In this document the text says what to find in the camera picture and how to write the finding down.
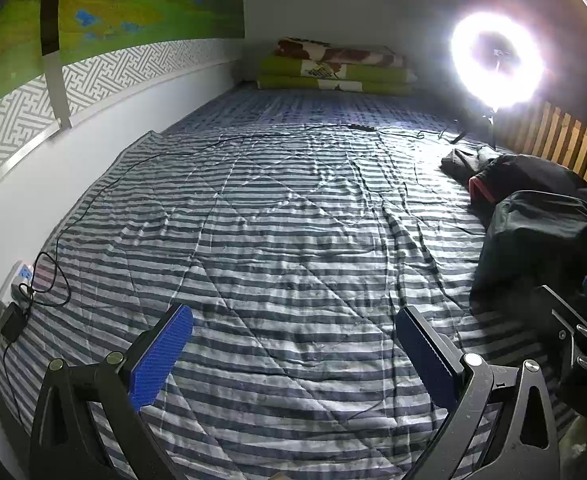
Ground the black cable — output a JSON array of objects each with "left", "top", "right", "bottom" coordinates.
[{"left": 2, "top": 122, "right": 467, "bottom": 428}]

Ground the brown and white folded blanket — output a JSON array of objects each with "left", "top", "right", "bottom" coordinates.
[{"left": 273, "top": 37, "right": 410, "bottom": 69}]

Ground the black folded cloth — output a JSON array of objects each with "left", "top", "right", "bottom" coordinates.
[{"left": 440, "top": 147, "right": 499, "bottom": 187}]

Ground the green landscape wall poster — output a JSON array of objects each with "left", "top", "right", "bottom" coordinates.
[{"left": 0, "top": 0, "right": 247, "bottom": 122}]

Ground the striped quilted blanket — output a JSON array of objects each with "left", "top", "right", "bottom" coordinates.
[{"left": 0, "top": 82, "right": 587, "bottom": 480}]

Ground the white power strip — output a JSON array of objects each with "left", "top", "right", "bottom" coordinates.
[{"left": 0, "top": 260, "right": 42, "bottom": 314}]

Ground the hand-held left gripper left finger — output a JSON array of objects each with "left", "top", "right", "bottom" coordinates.
[{"left": 29, "top": 304, "right": 194, "bottom": 480}]

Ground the black power adapter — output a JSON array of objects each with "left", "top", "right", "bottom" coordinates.
[{"left": 0, "top": 305, "right": 30, "bottom": 342}]

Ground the black jacket with red lining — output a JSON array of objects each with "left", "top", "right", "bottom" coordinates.
[{"left": 467, "top": 153, "right": 587, "bottom": 212}]

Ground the wooden slatted bed rail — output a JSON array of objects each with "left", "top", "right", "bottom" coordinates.
[{"left": 493, "top": 100, "right": 587, "bottom": 197}]

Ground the black ring light tripod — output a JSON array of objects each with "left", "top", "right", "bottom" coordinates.
[{"left": 452, "top": 107, "right": 500, "bottom": 152}]

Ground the large black garment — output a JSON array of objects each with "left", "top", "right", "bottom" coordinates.
[{"left": 472, "top": 190, "right": 587, "bottom": 313}]

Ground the black and white hanging strap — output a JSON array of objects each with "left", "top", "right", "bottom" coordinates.
[{"left": 40, "top": 0, "right": 72, "bottom": 132}]

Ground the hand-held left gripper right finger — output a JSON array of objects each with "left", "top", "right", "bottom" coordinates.
[{"left": 396, "top": 305, "right": 560, "bottom": 480}]

